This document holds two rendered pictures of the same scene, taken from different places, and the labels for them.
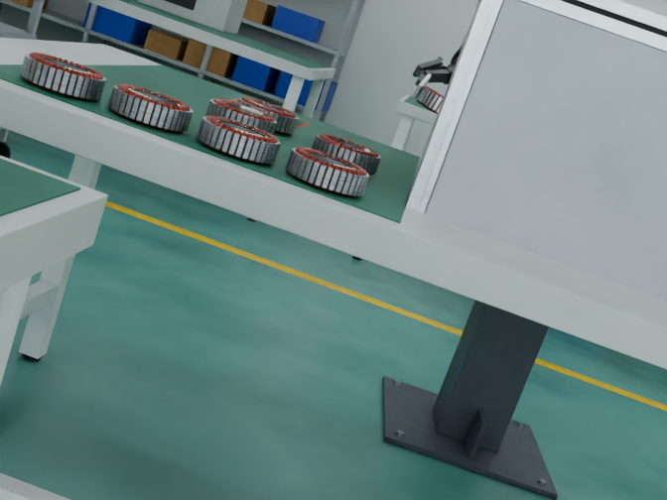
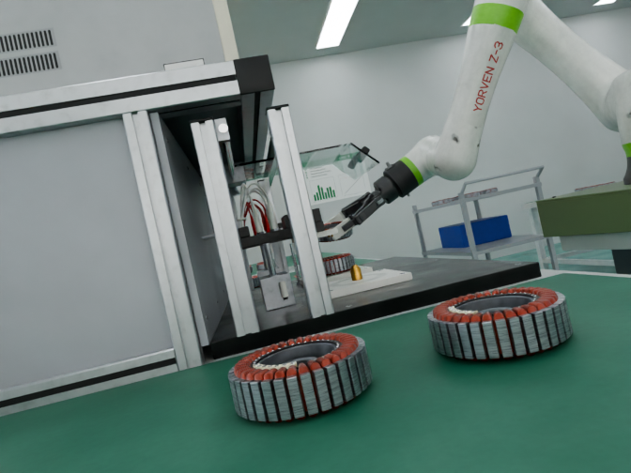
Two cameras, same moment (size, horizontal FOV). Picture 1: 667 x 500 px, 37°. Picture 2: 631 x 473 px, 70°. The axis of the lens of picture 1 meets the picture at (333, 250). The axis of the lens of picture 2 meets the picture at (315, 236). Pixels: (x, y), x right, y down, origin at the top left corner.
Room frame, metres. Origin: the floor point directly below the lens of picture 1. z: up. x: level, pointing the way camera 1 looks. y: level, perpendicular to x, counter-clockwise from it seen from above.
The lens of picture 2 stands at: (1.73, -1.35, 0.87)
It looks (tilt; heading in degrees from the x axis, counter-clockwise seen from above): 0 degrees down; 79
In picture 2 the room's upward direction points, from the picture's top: 12 degrees counter-clockwise
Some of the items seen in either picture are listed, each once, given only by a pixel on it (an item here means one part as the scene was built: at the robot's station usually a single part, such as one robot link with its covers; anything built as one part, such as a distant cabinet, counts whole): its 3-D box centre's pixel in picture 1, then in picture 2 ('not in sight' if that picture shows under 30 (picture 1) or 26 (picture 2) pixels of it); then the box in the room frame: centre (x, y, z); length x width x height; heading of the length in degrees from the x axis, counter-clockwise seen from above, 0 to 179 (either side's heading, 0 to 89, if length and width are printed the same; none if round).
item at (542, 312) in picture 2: not in sight; (496, 321); (1.94, -0.99, 0.77); 0.11 x 0.11 x 0.04
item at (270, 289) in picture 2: not in sight; (276, 289); (1.79, -0.56, 0.80); 0.08 x 0.05 x 0.06; 87
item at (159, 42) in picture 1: (168, 45); not in sight; (8.33, 1.87, 0.36); 0.40 x 0.28 x 0.16; 179
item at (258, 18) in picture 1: (245, 7); not in sight; (8.30, 1.35, 0.86); 0.42 x 0.40 x 0.17; 87
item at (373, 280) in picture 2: not in sight; (358, 282); (1.94, -0.56, 0.78); 0.15 x 0.15 x 0.01; 87
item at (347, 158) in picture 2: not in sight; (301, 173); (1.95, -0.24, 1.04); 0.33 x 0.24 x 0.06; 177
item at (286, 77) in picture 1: (306, 88); not in sight; (8.26, 0.66, 0.40); 0.42 x 0.42 x 0.25; 87
